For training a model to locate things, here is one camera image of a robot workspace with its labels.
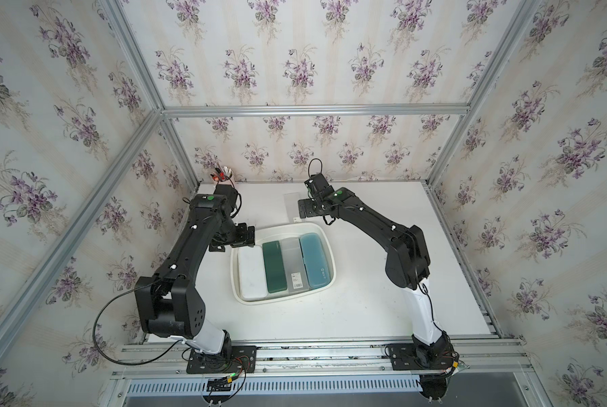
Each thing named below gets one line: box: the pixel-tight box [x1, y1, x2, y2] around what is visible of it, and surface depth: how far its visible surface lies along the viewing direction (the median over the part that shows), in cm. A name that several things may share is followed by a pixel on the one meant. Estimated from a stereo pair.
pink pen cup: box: [210, 166, 234, 185], surface depth 110 cm
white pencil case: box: [237, 245, 269, 302], surface depth 89 cm
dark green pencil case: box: [261, 240, 288, 294], surface depth 92 cm
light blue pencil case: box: [299, 232, 331, 289], surface depth 92 cm
